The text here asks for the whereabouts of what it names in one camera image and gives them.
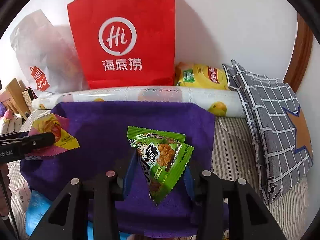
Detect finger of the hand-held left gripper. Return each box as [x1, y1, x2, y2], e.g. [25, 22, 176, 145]
[0, 131, 56, 156]

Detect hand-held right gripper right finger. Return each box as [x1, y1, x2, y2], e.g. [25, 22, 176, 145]
[182, 166, 288, 240]

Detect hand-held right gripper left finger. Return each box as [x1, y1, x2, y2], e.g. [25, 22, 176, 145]
[29, 150, 138, 240]

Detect yellow pink snack packet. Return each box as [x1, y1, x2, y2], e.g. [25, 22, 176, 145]
[28, 113, 80, 160]

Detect green triangular snack packet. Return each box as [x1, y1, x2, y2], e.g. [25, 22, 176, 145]
[127, 126, 195, 207]

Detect colourful pillow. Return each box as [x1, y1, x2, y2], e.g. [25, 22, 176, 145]
[0, 102, 25, 135]

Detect purple towel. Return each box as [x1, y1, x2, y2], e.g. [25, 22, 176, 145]
[20, 101, 229, 238]

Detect wooden headboard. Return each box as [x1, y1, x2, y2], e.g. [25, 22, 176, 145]
[5, 77, 29, 120]

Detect blue tissue pack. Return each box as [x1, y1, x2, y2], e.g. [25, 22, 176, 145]
[25, 189, 54, 237]

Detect white plastic bag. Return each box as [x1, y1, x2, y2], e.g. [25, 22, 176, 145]
[9, 9, 89, 98]

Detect fruit print paper roll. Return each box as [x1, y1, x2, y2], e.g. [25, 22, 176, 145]
[32, 86, 244, 118]

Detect grey checked pillowcase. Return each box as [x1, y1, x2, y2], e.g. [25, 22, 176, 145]
[222, 59, 314, 207]

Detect yellow chips bag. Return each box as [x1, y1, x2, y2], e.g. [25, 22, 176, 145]
[174, 62, 230, 91]

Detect red paper bag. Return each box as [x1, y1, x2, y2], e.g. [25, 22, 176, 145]
[67, 0, 176, 89]

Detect wooden door frame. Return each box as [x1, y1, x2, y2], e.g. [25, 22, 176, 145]
[282, 12, 314, 93]

